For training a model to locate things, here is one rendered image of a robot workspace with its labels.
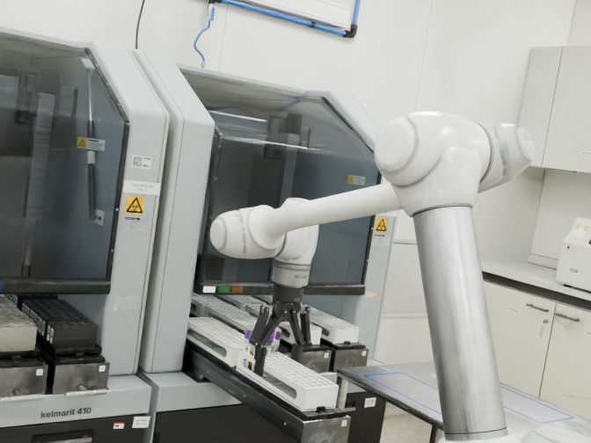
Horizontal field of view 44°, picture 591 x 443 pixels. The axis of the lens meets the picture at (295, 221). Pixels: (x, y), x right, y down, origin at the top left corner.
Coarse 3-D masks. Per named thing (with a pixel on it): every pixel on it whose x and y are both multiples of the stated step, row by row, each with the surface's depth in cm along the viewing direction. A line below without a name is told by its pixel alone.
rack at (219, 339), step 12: (192, 324) 209; (204, 324) 211; (216, 324) 213; (192, 336) 210; (204, 336) 212; (216, 336) 201; (228, 336) 202; (240, 336) 204; (204, 348) 203; (216, 348) 209; (228, 348) 193; (240, 348) 192; (228, 360) 192
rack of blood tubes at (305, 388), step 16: (240, 352) 188; (272, 352) 190; (240, 368) 188; (272, 368) 177; (288, 368) 179; (304, 368) 182; (272, 384) 182; (288, 384) 170; (304, 384) 169; (320, 384) 170; (336, 384) 172; (288, 400) 170; (304, 400) 166; (320, 400) 168; (336, 400) 171
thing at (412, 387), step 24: (360, 384) 194; (384, 384) 194; (408, 384) 197; (432, 384) 200; (504, 384) 211; (408, 408) 180; (432, 408) 180; (504, 408) 189; (528, 408) 192; (552, 408) 195; (432, 432) 229
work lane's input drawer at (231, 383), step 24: (192, 360) 204; (216, 360) 196; (216, 384) 193; (240, 384) 184; (264, 408) 175; (288, 408) 169; (336, 408) 171; (288, 432) 166; (312, 432) 164; (336, 432) 168
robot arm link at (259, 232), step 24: (360, 192) 156; (384, 192) 153; (240, 216) 164; (264, 216) 162; (288, 216) 158; (312, 216) 157; (336, 216) 156; (360, 216) 157; (216, 240) 164; (240, 240) 162; (264, 240) 163
